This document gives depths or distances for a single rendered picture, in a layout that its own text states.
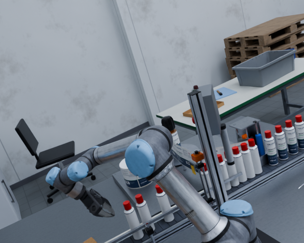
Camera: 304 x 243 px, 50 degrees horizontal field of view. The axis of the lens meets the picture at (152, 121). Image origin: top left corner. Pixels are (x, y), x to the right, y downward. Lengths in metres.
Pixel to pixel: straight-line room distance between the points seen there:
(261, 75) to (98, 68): 2.70
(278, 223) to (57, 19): 4.26
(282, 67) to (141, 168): 2.88
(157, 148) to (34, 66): 4.11
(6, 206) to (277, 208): 2.86
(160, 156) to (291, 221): 0.79
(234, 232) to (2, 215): 3.04
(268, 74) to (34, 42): 3.21
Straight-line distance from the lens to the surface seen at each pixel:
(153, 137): 1.11
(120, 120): 5.49
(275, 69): 3.68
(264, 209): 1.74
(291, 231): 1.61
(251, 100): 3.31
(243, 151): 1.81
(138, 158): 1.07
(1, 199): 3.82
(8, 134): 5.13
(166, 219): 1.70
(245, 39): 5.66
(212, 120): 1.45
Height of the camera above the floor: 1.89
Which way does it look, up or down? 19 degrees down
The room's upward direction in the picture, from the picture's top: 17 degrees counter-clockwise
